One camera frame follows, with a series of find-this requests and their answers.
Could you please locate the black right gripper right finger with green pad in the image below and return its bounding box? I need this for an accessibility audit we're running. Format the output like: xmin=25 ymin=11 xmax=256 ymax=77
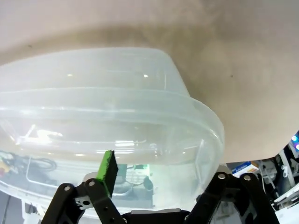
xmin=185 ymin=172 xmax=280 ymax=224

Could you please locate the white equipment rack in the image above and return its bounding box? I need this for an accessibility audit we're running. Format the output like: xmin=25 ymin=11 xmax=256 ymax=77
xmin=261 ymin=130 xmax=299 ymax=210

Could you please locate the black cable bundle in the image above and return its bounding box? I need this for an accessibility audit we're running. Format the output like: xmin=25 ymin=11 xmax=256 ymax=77
xmin=0 ymin=150 xmax=58 ymax=179

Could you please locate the blue and white box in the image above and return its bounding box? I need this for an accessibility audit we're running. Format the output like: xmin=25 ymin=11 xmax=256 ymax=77
xmin=230 ymin=161 xmax=259 ymax=178

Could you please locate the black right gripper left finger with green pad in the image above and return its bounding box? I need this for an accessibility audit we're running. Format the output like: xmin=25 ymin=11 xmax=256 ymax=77
xmin=43 ymin=150 xmax=125 ymax=224

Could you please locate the large clear plastic container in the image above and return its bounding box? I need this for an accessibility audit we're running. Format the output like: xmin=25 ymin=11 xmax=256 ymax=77
xmin=0 ymin=47 xmax=225 ymax=212

